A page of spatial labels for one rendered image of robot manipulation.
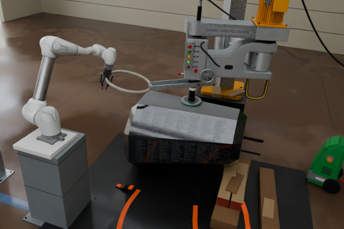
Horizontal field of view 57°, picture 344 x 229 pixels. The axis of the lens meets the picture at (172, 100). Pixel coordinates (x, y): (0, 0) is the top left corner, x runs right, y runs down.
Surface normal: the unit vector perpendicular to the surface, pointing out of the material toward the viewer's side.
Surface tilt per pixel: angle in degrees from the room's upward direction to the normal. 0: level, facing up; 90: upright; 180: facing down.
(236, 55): 90
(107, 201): 0
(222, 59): 90
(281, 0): 90
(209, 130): 45
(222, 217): 0
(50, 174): 90
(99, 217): 0
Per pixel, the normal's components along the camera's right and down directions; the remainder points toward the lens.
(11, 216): 0.05, -0.89
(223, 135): -0.14, -0.32
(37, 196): -0.33, 0.41
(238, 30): -0.01, 0.46
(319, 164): -0.52, 0.37
